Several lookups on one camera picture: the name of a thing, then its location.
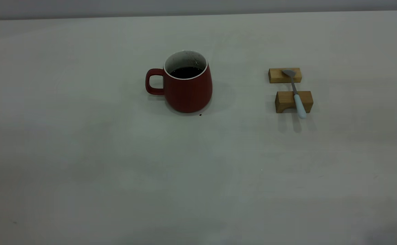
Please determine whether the red ceramic mug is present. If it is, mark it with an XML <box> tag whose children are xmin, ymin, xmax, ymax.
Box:
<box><xmin>145</xmin><ymin>50</ymin><xmax>213</xmax><ymax>113</ymax></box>

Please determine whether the spoon with light blue handle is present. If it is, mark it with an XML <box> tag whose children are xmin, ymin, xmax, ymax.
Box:
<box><xmin>282</xmin><ymin>69</ymin><xmax>307</xmax><ymax>119</ymax></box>

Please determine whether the dark coffee liquid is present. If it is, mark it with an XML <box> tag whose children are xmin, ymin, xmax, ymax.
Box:
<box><xmin>170</xmin><ymin>67</ymin><xmax>203</xmax><ymax>79</ymax></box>

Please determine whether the arched wooden block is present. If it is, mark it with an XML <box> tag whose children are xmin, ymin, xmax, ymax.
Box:
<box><xmin>275</xmin><ymin>91</ymin><xmax>314</xmax><ymax>114</ymax></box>

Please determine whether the flat rectangular wooden block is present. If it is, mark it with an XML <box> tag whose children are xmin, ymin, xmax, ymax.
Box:
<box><xmin>268</xmin><ymin>67</ymin><xmax>302</xmax><ymax>84</ymax></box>

